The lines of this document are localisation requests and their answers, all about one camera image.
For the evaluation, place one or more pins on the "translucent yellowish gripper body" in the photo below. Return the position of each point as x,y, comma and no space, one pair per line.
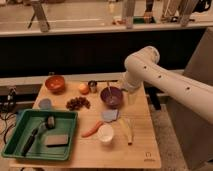
131,97

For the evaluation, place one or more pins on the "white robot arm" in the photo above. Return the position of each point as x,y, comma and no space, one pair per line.
143,66

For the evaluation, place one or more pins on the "purple bowl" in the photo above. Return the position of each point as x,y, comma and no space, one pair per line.
117,96

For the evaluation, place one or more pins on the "blue cloth piece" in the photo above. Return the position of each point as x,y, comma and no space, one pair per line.
110,115

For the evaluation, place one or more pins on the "yellow banana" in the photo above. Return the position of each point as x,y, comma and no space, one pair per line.
126,130

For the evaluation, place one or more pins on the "small metal cup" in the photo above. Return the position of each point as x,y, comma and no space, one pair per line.
92,86

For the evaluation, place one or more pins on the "orange carrot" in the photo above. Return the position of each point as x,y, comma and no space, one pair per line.
93,130

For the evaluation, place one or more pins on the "white plastic cup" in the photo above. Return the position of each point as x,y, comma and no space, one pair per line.
105,134

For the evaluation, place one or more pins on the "orange fruit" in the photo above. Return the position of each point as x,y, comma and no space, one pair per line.
83,88

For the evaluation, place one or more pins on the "bunch of dark grapes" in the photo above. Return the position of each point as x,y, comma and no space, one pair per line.
77,103

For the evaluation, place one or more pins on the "orange bowl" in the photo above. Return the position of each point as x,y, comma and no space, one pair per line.
55,83

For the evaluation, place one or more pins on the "grey sponge block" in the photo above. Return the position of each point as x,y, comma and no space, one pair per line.
56,140

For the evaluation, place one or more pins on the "green plastic tray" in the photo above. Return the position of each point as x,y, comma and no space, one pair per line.
65,123

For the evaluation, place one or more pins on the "black handled brush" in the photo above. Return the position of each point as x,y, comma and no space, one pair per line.
36,132

